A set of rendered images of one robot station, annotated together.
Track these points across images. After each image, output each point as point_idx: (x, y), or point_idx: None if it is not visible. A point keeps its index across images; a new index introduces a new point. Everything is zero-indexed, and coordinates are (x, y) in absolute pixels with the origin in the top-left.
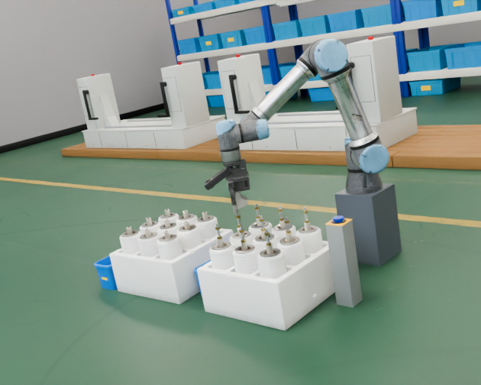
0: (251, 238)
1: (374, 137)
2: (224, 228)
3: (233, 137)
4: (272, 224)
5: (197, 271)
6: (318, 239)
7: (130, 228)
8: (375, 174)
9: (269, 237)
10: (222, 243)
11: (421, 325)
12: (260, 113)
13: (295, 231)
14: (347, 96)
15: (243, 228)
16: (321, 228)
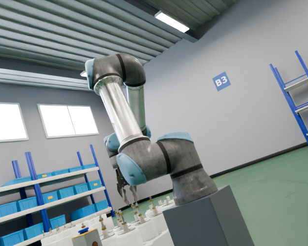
0: (133, 225)
1: (121, 144)
2: (295, 203)
3: (106, 148)
4: None
5: None
6: (121, 244)
7: (166, 197)
8: (180, 182)
9: (119, 229)
10: (118, 224)
11: None
12: None
13: (142, 229)
14: (105, 107)
15: (297, 208)
16: None
